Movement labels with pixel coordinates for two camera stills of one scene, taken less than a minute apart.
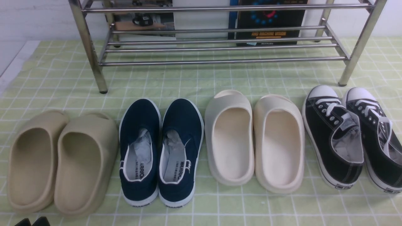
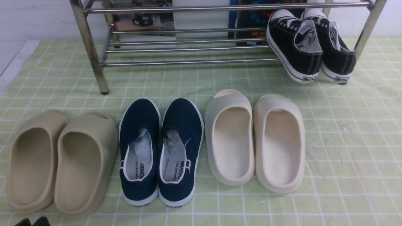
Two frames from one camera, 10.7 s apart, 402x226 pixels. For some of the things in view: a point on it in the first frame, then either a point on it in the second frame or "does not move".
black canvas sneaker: x=334 y=134 → x=296 y=44
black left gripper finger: x=25 y=222 does not move
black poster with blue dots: x=247 y=18 does not move
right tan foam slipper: x=86 y=152 does not move
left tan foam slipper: x=32 y=163 does not move
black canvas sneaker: x=382 y=142 → x=338 y=59
